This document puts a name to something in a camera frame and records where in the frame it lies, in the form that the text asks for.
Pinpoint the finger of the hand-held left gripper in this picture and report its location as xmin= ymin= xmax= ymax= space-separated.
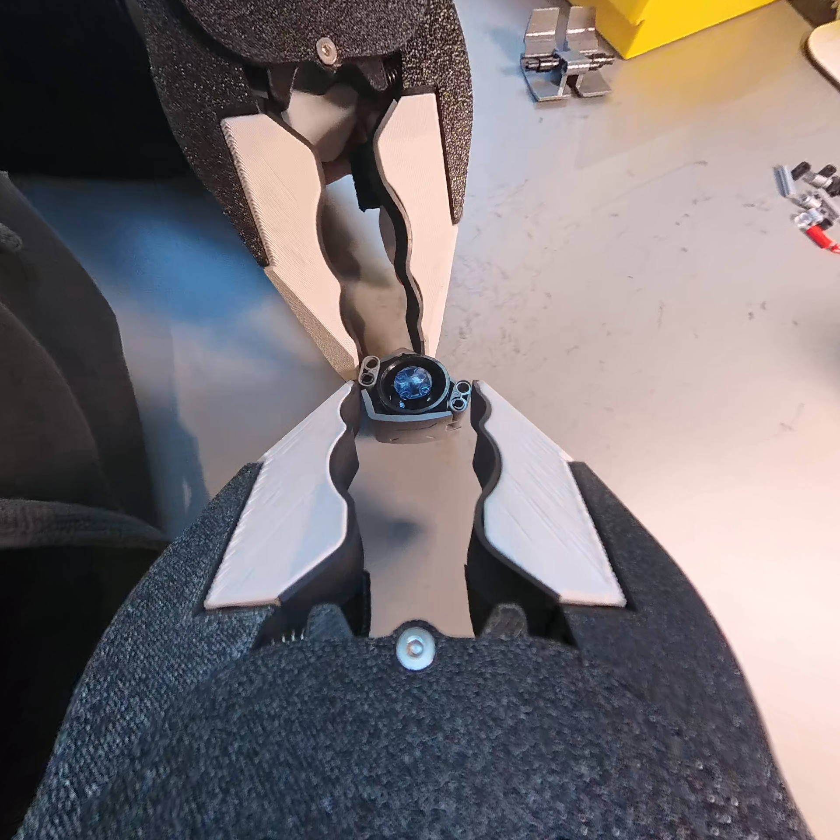
xmin=371 ymin=92 xmax=462 ymax=358
xmin=220 ymin=112 xmax=368 ymax=382

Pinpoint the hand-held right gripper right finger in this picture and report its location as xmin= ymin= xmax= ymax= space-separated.
xmin=467 ymin=379 xmax=627 ymax=636

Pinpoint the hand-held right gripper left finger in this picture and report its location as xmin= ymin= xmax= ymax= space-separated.
xmin=203 ymin=381 xmax=368 ymax=637

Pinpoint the grey curved toy panel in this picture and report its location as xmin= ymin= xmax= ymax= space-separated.
xmin=357 ymin=354 xmax=475 ymax=447

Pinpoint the black toy lens assembly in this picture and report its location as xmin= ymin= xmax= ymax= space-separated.
xmin=373 ymin=351 xmax=455 ymax=416

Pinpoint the person's left forearm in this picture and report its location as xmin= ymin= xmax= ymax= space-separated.
xmin=0 ymin=0 xmax=191 ymax=179

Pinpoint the grey toy brick assembly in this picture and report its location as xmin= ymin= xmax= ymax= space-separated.
xmin=520 ymin=5 xmax=619 ymax=104

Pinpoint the person's black hoodie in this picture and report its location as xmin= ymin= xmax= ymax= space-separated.
xmin=0 ymin=172 xmax=175 ymax=834

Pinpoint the yellow storage bin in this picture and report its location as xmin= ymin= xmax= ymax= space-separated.
xmin=587 ymin=0 xmax=783 ymax=61

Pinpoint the pile of small toy parts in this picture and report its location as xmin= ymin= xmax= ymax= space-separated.
xmin=774 ymin=161 xmax=840 ymax=256

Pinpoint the white rounded board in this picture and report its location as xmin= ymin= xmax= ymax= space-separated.
xmin=806 ymin=23 xmax=840 ymax=94

